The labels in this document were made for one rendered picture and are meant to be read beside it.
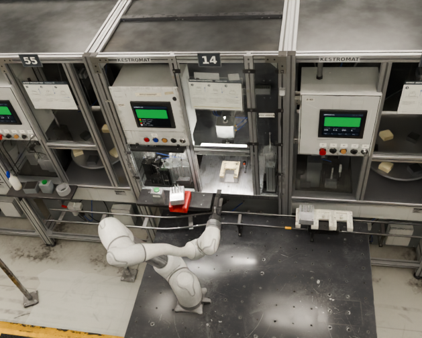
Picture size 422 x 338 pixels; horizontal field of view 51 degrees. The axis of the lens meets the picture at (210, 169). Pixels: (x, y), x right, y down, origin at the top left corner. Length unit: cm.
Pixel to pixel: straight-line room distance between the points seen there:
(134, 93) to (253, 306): 150
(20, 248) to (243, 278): 236
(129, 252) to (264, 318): 100
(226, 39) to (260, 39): 19
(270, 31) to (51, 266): 284
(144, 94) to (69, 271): 208
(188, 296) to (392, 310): 169
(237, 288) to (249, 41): 154
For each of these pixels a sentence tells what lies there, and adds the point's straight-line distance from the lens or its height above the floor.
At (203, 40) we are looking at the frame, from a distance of 258.
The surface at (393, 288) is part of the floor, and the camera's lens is 386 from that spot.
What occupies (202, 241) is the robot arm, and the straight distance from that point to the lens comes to 261.
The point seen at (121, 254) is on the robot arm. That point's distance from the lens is 229.
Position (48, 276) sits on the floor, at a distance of 426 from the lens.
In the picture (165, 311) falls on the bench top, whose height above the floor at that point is 68.
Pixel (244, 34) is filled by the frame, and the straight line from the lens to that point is 259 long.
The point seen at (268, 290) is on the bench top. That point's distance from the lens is 296.
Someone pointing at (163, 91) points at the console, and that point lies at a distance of 259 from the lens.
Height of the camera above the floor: 328
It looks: 46 degrees down
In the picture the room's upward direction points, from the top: 9 degrees counter-clockwise
